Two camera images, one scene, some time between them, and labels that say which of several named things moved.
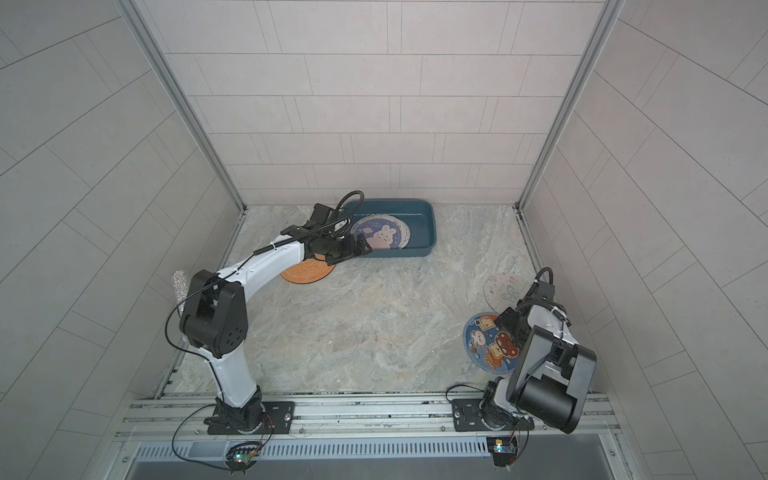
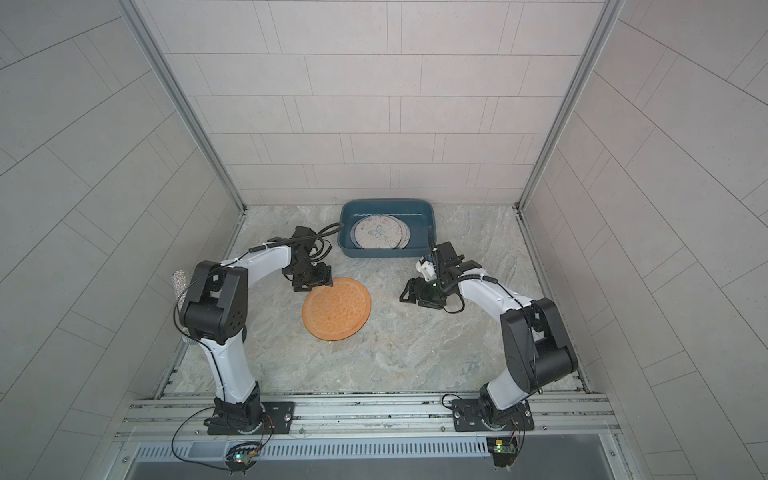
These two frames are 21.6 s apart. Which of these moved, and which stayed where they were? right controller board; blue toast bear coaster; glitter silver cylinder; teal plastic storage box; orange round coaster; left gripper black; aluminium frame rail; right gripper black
Moved: blue toast bear coaster; right gripper black; orange round coaster; left gripper black
Stayed: aluminium frame rail; right controller board; teal plastic storage box; glitter silver cylinder
